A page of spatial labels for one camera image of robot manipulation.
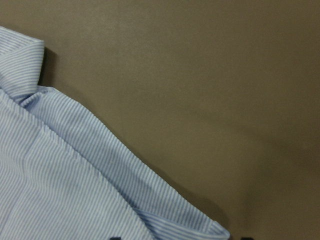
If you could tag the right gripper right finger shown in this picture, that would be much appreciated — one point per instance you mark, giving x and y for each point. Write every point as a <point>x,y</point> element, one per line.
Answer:
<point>243,238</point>

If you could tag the blue striped button shirt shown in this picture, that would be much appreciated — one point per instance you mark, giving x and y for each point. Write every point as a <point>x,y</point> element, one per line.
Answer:
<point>65,176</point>

